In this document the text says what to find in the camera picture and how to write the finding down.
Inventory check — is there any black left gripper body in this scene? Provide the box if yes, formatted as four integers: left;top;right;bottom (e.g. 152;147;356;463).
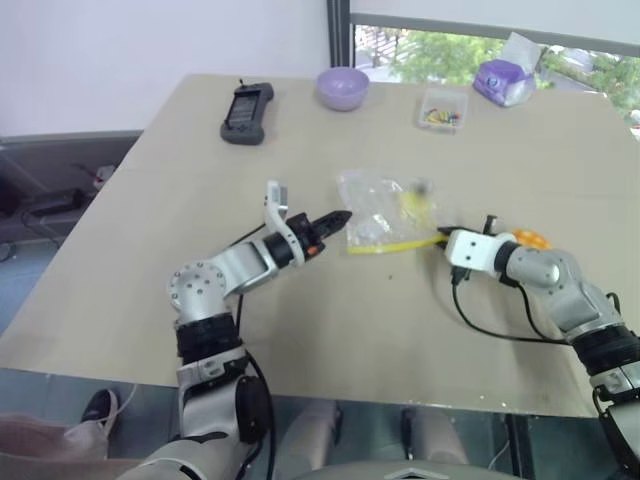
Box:
285;213;329;258

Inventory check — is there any clear plastic zip bag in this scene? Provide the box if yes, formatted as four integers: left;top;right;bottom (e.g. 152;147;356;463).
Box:
335;169;451;257

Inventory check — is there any orange snack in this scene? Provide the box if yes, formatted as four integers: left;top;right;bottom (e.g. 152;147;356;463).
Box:
507;228;554;251

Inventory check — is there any clear box with colourful pins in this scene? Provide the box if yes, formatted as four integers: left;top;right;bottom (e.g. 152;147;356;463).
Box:
413;85;470;135

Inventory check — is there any purple bowl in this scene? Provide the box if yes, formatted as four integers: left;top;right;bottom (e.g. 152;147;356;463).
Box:
314;67;370;112

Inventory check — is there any dark grey handheld controller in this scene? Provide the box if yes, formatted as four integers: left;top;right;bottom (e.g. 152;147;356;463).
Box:
219;82;275;146

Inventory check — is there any purple tissue pack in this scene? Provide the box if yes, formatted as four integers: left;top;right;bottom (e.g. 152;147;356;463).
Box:
472;32;544;108

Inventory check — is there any grey rounded shape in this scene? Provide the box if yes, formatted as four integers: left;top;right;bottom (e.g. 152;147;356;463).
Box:
279;399;344;471

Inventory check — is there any black table leg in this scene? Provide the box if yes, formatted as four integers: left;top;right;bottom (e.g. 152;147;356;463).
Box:
503;413;534;480

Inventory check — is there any silver robot torso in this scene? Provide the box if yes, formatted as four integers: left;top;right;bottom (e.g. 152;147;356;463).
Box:
299;462;511;480

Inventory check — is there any black shoe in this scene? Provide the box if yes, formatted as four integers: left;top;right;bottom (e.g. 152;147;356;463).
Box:
79;388;121;426

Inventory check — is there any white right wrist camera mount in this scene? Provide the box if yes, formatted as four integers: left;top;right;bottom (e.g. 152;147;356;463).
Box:
444;228;506;276

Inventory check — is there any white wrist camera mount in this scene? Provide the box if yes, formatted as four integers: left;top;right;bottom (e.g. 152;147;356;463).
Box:
444;228;506;276
263;180;307;266

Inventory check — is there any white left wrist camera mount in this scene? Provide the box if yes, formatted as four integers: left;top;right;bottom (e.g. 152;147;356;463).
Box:
263;180;307;266

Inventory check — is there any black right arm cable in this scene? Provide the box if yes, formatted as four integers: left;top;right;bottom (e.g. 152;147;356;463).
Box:
449;267;574;346

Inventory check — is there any dark window frame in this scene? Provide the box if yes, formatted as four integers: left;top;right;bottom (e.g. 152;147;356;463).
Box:
327;0;352;71

